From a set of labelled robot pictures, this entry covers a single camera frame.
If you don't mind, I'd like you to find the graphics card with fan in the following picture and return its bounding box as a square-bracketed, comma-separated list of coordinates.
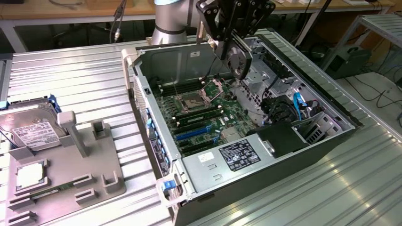
[196, 20, 254, 81]

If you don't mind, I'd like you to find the metal socket cover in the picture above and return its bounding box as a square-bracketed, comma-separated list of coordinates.
[200, 79, 230, 100]

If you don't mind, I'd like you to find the grey metal disk bay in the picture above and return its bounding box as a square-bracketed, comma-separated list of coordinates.
[234, 57, 280, 123]

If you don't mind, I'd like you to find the CPU socket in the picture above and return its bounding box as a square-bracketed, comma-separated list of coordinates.
[176, 92, 211, 112]

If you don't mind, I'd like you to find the black box on floor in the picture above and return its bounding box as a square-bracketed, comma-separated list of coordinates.
[326, 46, 371, 80]

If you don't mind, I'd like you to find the green motherboard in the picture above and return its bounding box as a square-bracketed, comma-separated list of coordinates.
[152, 77, 262, 157]

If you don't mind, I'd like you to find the black installed RAM stick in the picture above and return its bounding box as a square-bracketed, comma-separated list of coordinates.
[174, 106, 222, 120]
[178, 111, 223, 126]

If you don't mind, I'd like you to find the metal slat shelf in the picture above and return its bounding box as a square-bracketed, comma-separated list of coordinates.
[357, 13, 402, 49]

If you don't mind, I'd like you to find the black office chair base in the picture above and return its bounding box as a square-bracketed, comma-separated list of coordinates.
[51, 22, 124, 46]

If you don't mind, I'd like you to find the silver chipset heat sink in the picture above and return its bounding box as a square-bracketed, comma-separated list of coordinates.
[220, 129, 244, 140]

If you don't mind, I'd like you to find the blue expansion slot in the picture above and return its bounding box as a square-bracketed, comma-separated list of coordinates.
[175, 125, 211, 141]

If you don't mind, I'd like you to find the wooden desk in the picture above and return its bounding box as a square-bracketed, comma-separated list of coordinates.
[0, 0, 395, 21]

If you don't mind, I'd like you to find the white round table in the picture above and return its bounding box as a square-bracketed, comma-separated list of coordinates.
[335, 71, 402, 132]

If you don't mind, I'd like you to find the black expansion slot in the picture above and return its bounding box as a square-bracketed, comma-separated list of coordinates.
[180, 138, 218, 154]

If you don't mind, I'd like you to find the grey power supply unit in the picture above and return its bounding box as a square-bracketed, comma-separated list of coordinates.
[180, 135, 278, 194]

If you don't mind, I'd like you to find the open black PC case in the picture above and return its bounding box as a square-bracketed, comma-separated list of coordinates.
[120, 34, 366, 226]

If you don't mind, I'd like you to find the blue plastic disk carrier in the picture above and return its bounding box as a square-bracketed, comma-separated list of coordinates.
[0, 93, 63, 114]

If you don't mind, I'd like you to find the hard disk with white label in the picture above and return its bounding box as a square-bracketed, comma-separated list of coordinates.
[0, 103, 63, 152]

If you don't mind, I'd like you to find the grey plastic parts rack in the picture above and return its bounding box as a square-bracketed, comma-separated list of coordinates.
[4, 110, 127, 226]

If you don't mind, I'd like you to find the silver CPU chip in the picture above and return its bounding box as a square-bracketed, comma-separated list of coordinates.
[16, 163, 45, 189]

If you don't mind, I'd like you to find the green RAM stick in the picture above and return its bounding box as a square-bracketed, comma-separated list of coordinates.
[29, 182, 76, 199]

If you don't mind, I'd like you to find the black wire inside case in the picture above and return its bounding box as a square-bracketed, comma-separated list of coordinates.
[206, 56, 224, 80]

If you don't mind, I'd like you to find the grey hanging cable with connector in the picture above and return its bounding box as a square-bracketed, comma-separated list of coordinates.
[109, 0, 127, 43]

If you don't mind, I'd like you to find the black fan wire bundle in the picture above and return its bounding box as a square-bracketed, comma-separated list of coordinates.
[259, 97, 299, 124]

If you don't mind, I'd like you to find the blue disk wire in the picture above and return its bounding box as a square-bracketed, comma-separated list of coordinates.
[292, 92, 304, 121]

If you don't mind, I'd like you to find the black cable on table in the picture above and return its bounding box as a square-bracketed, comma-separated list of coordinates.
[345, 77, 402, 109]

